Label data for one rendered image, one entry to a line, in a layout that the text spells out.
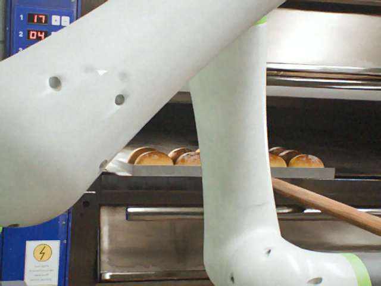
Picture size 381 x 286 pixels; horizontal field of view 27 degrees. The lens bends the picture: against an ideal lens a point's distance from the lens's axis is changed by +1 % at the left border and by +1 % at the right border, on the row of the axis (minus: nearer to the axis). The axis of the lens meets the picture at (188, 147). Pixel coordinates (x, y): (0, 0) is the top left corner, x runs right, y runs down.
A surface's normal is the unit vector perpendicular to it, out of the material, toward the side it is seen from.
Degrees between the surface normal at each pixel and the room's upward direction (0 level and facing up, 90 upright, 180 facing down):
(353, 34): 70
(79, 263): 90
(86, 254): 90
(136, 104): 96
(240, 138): 98
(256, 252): 36
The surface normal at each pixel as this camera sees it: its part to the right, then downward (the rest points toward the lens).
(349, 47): 0.31, -0.22
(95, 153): 0.82, 0.29
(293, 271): 0.01, -0.61
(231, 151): -0.08, 0.27
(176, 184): 0.30, 0.12
